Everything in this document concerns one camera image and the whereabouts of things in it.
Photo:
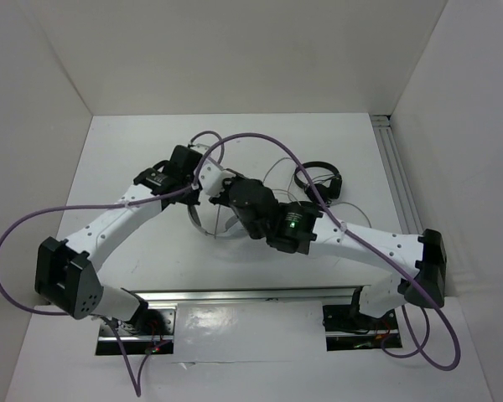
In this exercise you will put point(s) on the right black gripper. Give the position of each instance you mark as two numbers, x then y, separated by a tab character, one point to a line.
222	197

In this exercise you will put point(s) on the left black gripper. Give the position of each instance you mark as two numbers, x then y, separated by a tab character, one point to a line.
191	199

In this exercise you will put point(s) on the white grey headphones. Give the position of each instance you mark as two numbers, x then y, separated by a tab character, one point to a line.
215	222

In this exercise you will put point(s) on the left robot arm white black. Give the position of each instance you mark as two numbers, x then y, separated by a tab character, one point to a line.
66	270

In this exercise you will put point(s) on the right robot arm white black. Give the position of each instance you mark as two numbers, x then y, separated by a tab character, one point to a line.
416	264

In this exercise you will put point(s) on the black headphones far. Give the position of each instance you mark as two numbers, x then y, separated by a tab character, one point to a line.
328	186

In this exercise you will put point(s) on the white cover plate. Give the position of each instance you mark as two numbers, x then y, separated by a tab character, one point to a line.
249	332

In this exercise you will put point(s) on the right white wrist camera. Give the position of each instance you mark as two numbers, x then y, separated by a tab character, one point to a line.
211	177

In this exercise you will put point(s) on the aluminium front rail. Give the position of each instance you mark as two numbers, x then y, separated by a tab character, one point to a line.
336	293

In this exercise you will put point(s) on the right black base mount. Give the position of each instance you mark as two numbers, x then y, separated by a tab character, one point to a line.
345	331

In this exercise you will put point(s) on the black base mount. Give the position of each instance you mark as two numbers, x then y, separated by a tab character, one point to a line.
157	335
345	331

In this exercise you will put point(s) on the aluminium side rail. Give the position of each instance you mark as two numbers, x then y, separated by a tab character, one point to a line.
396	176

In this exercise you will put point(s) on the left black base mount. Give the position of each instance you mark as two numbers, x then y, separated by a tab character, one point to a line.
157	335

